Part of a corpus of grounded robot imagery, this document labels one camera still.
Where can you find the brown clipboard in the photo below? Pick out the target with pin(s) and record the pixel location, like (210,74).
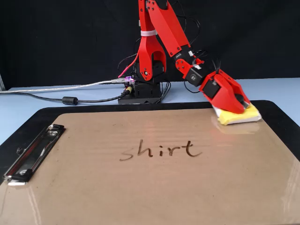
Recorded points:
(150,187)

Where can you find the controller circuit board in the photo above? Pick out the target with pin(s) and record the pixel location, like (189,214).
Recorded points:
(130,79)

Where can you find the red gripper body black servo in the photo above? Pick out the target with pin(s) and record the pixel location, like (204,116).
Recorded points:
(211,89)

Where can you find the yellow taped sponge black knob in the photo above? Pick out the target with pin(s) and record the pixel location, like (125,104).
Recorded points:
(248,116)

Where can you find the grey metal post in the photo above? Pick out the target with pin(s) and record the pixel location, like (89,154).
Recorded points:
(2,82)

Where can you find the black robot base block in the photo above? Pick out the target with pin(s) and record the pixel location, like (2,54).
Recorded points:
(146,92)

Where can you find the silver metal clipboard clip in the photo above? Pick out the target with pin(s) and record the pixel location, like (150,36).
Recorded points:
(32,154)

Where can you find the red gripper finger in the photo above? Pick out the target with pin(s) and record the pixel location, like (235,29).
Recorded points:
(236,86)
(228,102)

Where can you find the white zip tie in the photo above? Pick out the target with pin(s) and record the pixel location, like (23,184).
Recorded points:
(148,33)

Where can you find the black desk mat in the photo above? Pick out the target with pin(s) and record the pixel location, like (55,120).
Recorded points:
(279,114)

